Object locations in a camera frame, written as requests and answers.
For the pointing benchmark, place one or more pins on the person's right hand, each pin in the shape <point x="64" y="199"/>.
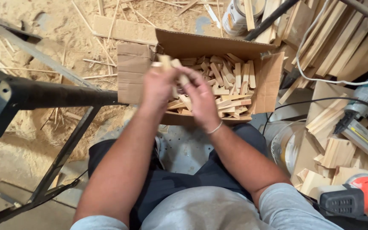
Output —
<point x="200" y="99"/>

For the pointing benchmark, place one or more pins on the person's left hand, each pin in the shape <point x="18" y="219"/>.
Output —
<point x="158" y="88"/>

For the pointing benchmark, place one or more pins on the person's left fingers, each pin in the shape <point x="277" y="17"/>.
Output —
<point x="169" y="74"/>

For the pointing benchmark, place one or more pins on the person's right fingers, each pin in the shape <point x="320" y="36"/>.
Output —
<point x="192" y="83"/>

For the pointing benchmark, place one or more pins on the bundle of small wooden sticks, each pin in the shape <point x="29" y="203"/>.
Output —
<point x="171" y="68"/>

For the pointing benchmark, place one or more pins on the brown cardboard box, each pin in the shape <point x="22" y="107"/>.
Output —
<point x="203" y="76"/>

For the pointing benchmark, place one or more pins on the pile of small wooden pieces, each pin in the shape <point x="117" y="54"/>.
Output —
<point x="227" y="86"/>

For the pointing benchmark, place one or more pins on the flat wooden plank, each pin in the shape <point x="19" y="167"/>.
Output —
<point x="123" y="30"/>

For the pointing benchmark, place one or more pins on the white paint can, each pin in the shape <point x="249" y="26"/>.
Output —
<point x="238" y="16"/>

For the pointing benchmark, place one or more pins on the person's dark trousers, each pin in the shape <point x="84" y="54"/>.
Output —
<point x="184" y="166"/>

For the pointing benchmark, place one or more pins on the black metal bar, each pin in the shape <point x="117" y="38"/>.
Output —
<point x="272" y="19"/>

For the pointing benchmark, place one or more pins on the clear plastic bucket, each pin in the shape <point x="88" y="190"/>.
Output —
<point x="284" y="145"/>

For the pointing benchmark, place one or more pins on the person's grey shirt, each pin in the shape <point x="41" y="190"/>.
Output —
<point x="209" y="209"/>

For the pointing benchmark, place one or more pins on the black metal machine stand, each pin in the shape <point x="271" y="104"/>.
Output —
<point x="37" y="105"/>

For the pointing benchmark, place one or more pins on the heap of wooden boards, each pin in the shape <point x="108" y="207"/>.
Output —
<point x="327" y="44"/>

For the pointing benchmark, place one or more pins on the heap of wooden offcuts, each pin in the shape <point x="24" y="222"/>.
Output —
<point x="337" y="150"/>

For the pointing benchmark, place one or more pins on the teal nail gun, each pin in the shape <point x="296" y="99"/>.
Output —
<point x="366" y="121"/>

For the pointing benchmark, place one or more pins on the orange and black power tool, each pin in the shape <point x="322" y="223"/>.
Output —
<point x="359" y="199"/>

